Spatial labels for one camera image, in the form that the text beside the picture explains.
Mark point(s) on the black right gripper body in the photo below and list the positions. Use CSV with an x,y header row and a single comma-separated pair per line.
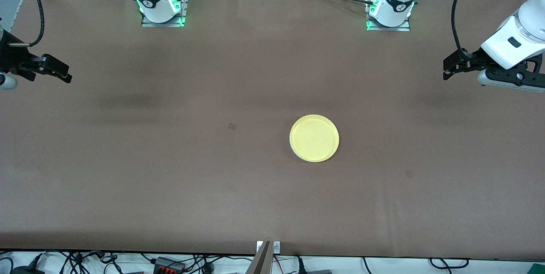
x,y
12,54

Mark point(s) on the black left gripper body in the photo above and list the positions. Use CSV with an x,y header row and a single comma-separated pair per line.
x,y
475,58

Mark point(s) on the yellow round plate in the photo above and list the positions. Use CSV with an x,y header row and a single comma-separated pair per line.
x,y
314,137

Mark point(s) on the pale green round plate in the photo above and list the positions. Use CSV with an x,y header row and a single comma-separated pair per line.
x,y
300,157

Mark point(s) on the black power adapter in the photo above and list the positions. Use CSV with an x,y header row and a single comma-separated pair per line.
x,y
25,270

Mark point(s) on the black power strip red switches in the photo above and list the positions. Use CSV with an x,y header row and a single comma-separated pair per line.
x,y
168,264

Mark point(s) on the grey metal pole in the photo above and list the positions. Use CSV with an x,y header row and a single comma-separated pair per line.
x,y
260,263

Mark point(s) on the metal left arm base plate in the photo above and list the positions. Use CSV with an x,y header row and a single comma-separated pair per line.
x,y
389,28

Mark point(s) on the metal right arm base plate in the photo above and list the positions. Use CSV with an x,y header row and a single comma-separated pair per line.
x,y
184,5

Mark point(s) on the small white bracket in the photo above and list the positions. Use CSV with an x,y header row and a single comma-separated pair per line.
x,y
276,246
259,246

